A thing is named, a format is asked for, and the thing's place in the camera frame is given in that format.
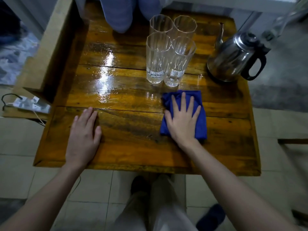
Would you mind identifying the floral floor mat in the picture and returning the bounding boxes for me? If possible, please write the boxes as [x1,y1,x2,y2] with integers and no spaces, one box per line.
[0,21,40,86]

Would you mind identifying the person's right forearm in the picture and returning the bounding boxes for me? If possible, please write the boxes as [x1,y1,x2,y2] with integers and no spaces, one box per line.
[186,141,300,231]

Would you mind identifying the white counter cart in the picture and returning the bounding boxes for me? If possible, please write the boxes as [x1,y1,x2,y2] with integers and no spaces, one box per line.
[74,0,301,38]

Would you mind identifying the white charger cable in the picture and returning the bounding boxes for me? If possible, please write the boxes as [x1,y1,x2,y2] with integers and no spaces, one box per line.
[32,110,47,126]

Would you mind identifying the low wooden bench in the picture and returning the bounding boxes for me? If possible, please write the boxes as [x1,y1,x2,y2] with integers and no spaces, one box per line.
[2,56,50,121]

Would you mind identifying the person's left forearm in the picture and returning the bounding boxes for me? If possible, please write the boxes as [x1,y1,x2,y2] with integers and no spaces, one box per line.
[0,163,83,231]

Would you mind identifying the light wooden rail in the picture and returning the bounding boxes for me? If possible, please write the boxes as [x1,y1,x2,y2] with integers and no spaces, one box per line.
[23,0,74,104]

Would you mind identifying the black cable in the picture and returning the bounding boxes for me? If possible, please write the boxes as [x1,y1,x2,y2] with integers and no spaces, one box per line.
[1,93,23,111]

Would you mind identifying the steel kettle black handle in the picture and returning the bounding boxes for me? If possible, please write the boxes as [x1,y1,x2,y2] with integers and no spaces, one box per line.
[207,22,271,82]

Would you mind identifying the white power strip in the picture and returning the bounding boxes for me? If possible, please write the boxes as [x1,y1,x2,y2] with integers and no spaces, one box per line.
[12,95,51,114]

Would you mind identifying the person's left hand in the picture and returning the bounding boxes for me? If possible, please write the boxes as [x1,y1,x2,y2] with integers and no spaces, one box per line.
[65,107,102,170]

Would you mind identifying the blue cleaning cloth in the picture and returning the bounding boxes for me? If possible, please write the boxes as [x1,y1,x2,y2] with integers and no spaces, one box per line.
[160,90,208,142]

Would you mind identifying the person's right hand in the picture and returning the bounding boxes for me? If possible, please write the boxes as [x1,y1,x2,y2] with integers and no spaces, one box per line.
[164,92,201,152]

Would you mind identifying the glossy wooden table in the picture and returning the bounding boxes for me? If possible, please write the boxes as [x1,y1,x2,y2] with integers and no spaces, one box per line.
[33,0,262,177]

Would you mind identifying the stack of blue bowls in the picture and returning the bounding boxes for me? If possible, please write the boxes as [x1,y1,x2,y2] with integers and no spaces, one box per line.
[99,0,137,34]
[138,0,167,21]

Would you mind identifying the person's grey trousers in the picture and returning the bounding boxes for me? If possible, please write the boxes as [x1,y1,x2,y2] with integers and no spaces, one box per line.
[112,174,198,231]

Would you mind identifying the white folding gate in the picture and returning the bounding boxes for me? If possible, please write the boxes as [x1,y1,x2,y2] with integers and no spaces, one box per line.
[261,0,308,42]

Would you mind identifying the dark blue slipper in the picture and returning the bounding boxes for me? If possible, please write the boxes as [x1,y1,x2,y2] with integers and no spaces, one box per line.
[196,203,227,231]
[131,175,151,196]

